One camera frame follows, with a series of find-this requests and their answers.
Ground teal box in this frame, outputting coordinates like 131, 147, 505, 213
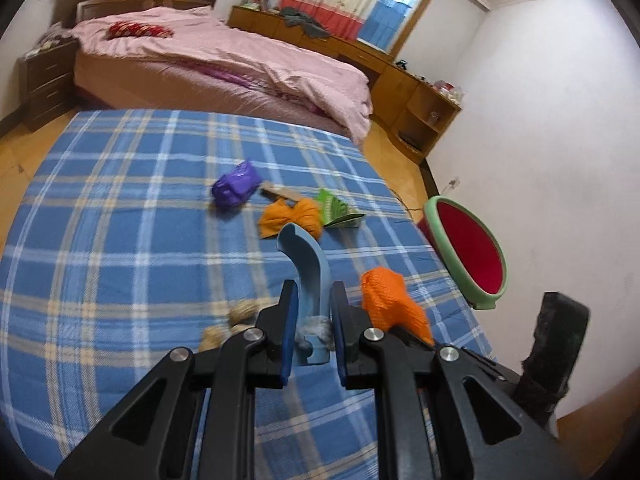
277, 223, 334, 366

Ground walnut shells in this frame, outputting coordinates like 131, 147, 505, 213
198, 299, 260, 352

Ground orange plastic bag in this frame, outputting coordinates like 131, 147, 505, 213
257, 198, 322, 240

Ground wooden stick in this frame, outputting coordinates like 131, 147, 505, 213
260, 181, 305, 203

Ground red bucket green rim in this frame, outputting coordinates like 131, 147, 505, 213
418, 195, 508, 310

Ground purple wrapper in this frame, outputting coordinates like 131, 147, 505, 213
210, 159, 262, 210

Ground blue plaid bed sheet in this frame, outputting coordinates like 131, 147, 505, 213
1, 110, 491, 471

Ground long wooden desk cabinet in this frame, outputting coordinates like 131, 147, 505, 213
226, 4, 421, 129

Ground wooden corner shelf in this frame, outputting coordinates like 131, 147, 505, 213
390, 84, 461, 165

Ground items on shelf top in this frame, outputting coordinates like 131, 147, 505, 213
394, 60, 463, 106

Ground pink quilt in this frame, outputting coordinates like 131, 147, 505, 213
70, 6, 372, 144

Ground window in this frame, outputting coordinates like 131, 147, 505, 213
357, 0, 422, 53

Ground dark clothes on desk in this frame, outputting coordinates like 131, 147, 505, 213
279, 6, 331, 39

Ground red floral pillow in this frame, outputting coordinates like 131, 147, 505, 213
105, 21, 175, 40

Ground dark wooden nightstand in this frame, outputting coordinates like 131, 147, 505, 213
18, 39, 78, 131

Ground grey floor cable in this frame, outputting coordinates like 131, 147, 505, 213
387, 176, 459, 221

